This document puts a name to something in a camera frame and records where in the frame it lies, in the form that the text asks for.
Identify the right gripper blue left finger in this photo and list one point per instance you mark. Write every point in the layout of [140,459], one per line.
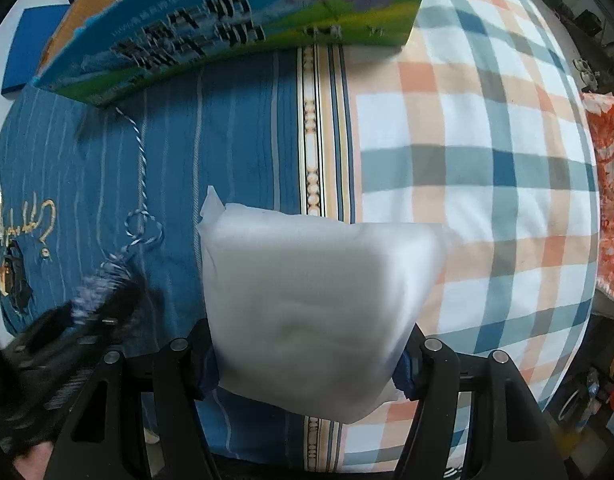
[205,370]

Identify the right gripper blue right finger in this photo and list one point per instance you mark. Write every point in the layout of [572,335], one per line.
[411,374]

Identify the white soft plastic pack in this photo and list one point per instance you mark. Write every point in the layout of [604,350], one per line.
[312,314]

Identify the left hand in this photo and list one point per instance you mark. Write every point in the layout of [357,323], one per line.
[33,464]

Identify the blue striped bed sheet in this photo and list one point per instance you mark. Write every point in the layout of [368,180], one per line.
[273,131]

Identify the plaid checked blanket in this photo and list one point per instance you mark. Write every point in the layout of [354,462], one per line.
[477,124]

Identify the orange white patterned cushion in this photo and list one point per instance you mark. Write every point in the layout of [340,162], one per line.
[600,116]

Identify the cardboard box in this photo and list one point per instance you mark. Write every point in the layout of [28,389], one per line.
[104,50]

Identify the blue foam mat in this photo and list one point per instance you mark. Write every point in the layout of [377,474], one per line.
[35,28]

